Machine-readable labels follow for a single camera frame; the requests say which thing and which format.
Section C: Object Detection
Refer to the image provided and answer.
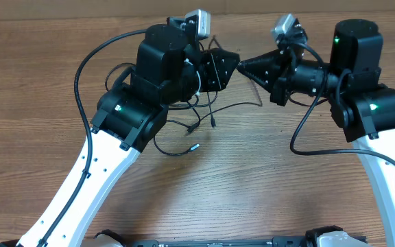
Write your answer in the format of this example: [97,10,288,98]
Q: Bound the black long looped cable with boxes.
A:
[104,36,263,134]

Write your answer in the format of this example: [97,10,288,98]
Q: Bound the black thick plug cable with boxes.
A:
[166,92,219,130]

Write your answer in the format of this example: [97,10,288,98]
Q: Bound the black short usb cable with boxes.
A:
[152,116,201,157]

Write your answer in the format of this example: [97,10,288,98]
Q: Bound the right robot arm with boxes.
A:
[237,14,395,246]

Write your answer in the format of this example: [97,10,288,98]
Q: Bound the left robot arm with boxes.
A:
[9,24,240,246]

